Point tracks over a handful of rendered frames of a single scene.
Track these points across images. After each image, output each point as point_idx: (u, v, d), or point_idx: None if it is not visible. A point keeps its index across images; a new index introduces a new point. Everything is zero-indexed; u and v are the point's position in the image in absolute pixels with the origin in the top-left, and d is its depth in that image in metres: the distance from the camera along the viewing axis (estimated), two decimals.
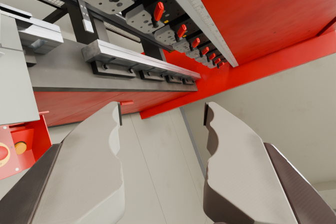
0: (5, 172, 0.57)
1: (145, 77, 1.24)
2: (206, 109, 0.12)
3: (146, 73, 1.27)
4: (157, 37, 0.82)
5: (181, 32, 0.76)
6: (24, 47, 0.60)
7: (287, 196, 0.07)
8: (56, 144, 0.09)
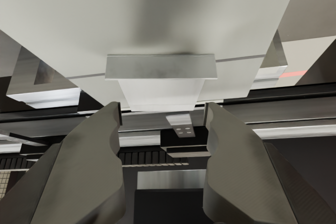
0: None
1: None
2: (206, 109, 0.12)
3: None
4: None
5: None
6: None
7: (287, 196, 0.07)
8: (56, 144, 0.09)
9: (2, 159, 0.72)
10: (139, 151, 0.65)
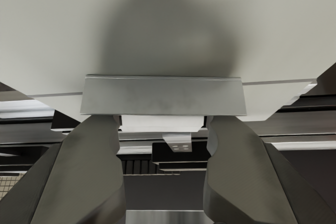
0: None
1: None
2: None
3: None
4: None
5: None
6: None
7: (287, 196, 0.07)
8: (56, 144, 0.09)
9: None
10: (127, 159, 0.59)
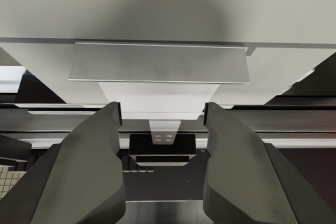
0: None
1: None
2: (206, 109, 0.12)
3: None
4: None
5: None
6: None
7: (287, 196, 0.07)
8: (56, 144, 0.09)
9: None
10: None
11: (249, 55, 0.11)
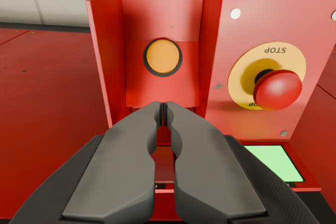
0: (269, 17, 0.16)
1: None
2: (166, 109, 0.12)
3: None
4: None
5: None
6: None
7: (251, 183, 0.07)
8: (98, 135, 0.09)
9: None
10: None
11: None
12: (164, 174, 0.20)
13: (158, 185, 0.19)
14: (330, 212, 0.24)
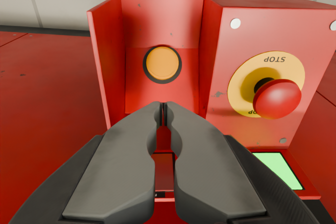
0: (268, 27, 0.16)
1: None
2: (166, 109, 0.12)
3: None
4: None
5: None
6: None
7: (251, 183, 0.07)
8: (98, 135, 0.09)
9: None
10: None
11: None
12: (164, 182, 0.20)
13: (157, 194, 0.19)
14: (329, 219, 0.24)
